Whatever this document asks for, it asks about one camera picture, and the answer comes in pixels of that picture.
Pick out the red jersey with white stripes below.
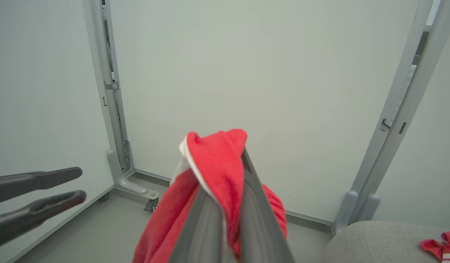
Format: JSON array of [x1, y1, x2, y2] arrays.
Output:
[[419, 230, 450, 263]]

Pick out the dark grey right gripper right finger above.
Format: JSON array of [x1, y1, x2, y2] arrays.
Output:
[[239, 149, 295, 263]]

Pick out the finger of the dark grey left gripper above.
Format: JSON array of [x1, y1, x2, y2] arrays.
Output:
[[0, 190, 87, 251], [0, 167, 83, 206]]

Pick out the grey partition corner post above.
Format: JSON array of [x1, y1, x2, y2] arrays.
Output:
[[347, 0, 450, 223], [82, 0, 135, 178]]

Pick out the grey metal partition foot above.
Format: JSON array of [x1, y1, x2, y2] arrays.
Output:
[[332, 190, 358, 235], [107, 149, 159, 201], [356, 195, 381, 222]]

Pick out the plain red garment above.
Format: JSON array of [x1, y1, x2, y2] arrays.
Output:
[[132, 129, 288, 263]]

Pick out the grey fabric sofa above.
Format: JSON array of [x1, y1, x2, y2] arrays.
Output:
[[322, 220, 450, 263]]

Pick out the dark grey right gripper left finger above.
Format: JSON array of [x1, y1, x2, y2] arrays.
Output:
[[168, 184, 226, 263]]

